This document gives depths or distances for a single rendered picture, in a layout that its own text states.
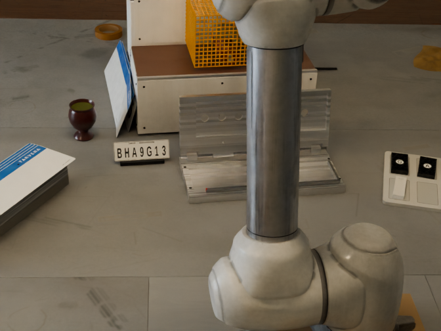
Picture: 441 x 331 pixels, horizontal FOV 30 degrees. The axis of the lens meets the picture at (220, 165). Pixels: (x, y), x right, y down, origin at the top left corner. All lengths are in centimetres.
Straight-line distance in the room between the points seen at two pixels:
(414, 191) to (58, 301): 103
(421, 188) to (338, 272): 80
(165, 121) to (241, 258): 99
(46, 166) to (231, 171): 52
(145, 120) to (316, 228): 66
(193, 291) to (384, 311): 49
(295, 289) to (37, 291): 66
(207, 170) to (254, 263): 80
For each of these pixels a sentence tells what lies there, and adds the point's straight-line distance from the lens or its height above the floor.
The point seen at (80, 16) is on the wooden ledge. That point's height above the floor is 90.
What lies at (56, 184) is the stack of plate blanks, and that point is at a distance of 228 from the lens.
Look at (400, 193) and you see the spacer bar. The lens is 233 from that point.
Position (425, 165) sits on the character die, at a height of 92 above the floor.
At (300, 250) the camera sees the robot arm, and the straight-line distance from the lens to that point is 160.
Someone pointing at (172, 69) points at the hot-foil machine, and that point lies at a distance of 249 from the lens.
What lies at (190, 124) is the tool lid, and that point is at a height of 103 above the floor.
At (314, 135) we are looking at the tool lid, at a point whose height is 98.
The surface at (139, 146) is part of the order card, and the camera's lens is 239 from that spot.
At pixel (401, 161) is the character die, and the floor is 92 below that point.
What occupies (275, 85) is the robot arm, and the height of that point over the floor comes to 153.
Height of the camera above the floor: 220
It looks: 33 degrees down
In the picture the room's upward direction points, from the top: 3 degrees clockwise
